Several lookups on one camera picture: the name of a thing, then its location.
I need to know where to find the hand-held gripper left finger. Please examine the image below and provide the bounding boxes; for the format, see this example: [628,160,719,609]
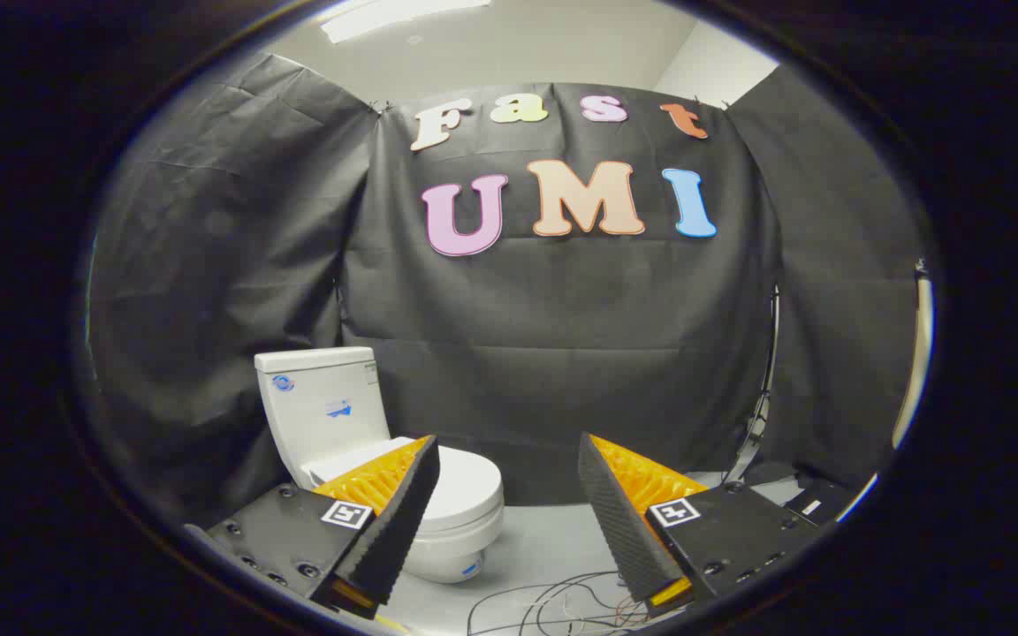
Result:
[184,434,442,619]

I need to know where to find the tangle of thin cables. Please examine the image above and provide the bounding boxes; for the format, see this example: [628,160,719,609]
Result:
[467,572,653,636]

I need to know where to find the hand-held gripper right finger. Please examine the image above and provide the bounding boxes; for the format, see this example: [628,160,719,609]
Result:
[577,432,824,617]

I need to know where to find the black box with white label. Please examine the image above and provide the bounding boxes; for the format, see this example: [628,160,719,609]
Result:
[783,477,856,527]

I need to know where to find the thin metal stand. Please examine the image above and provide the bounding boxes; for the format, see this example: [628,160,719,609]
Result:
[724,283,782,487]

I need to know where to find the white toilet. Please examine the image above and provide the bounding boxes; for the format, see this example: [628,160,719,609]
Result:
[254,346,505,585]

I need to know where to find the white toilet lid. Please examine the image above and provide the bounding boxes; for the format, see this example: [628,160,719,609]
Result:
[304,436,505,533]

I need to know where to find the black backdrop cloth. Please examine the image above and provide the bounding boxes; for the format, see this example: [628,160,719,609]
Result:
[89,51,925,529]

